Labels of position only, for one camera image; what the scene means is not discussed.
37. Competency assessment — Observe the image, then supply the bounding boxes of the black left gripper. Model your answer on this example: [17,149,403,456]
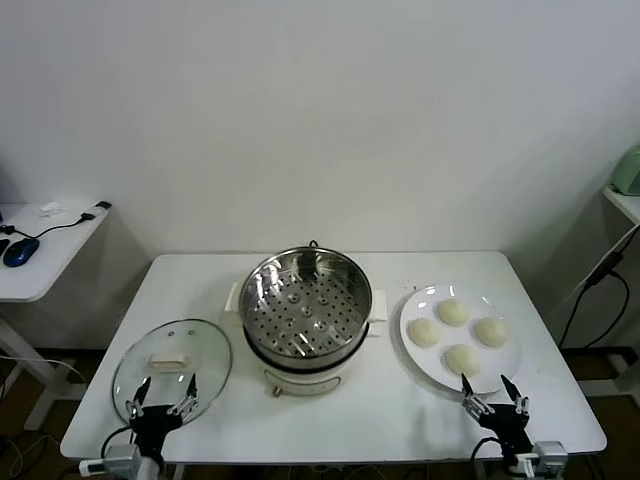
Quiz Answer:
[125,373,198,457]

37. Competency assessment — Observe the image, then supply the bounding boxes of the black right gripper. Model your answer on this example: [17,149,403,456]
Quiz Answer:
[461,374,532,454]

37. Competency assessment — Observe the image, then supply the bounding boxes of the white steamed baozi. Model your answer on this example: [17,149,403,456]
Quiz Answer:
[472,316,509,348]
[443,343,482,377]
[408,318,442,348]
[438,299,471,329]

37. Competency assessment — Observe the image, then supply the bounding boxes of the round glass pot lid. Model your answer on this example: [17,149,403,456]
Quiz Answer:
[111,318,234,426]

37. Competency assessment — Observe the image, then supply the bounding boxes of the perforated steel steamer basket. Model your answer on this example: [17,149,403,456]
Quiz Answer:
[238,247,374,362]

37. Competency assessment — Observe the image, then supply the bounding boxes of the stainless steel steamer pot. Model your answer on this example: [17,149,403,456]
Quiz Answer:
[223,281,389,400]

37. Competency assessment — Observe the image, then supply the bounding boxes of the white round plate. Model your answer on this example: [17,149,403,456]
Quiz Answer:
[398,284,523,395]

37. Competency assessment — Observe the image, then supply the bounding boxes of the white side desk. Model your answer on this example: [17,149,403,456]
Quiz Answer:
[0,201,114,432]

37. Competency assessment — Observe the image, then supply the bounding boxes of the blue computer mouse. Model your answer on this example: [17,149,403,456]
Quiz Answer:
[2,237,40,267]

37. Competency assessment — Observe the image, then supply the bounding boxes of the white shelf table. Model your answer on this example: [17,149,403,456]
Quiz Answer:
[602,184,640,226]

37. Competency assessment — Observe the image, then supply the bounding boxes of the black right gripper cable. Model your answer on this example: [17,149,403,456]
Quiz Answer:
[471,437,502,480]

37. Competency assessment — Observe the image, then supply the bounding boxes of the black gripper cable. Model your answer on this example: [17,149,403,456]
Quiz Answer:
[471,437,502,480]
[102,424,134,459]

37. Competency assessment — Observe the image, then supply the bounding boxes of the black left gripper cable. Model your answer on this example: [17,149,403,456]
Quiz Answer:
[102,424,134,459]

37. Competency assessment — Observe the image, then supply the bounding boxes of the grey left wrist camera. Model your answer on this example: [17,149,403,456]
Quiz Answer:
[79,443,142,477]

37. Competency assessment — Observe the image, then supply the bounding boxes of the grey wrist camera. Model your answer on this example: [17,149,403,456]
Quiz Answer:
[79,443,142,477]
[514,440,569,477]

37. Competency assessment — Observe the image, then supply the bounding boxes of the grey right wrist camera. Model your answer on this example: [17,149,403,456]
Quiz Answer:
[514,440,569,477]

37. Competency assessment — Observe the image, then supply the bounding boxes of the white desk leg frame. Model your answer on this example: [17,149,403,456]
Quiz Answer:
[606,349,640,397]

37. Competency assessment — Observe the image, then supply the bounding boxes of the black power adapter cable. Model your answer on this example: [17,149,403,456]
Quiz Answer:
[557,249,631,350]

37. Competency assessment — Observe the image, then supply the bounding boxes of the black desk cable with plug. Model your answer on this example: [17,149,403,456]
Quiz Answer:
[0,212,97,240]

